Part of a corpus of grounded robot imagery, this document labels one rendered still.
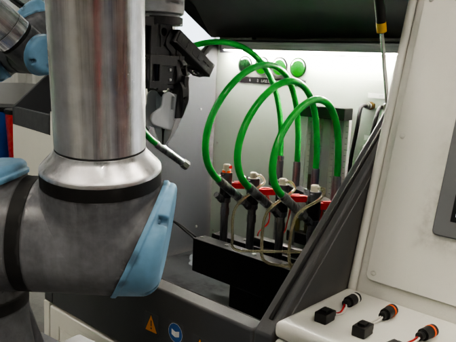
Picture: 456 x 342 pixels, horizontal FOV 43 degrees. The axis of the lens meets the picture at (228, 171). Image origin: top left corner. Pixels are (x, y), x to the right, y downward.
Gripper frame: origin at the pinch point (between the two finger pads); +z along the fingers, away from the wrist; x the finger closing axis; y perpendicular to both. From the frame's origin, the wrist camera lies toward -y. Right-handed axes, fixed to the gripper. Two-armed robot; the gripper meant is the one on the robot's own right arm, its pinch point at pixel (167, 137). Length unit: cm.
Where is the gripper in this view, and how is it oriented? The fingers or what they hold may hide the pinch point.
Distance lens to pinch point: 100.0
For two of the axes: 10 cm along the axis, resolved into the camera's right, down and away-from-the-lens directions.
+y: -6.7, 1.0, -7.3
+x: 7.4, 1.6, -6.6
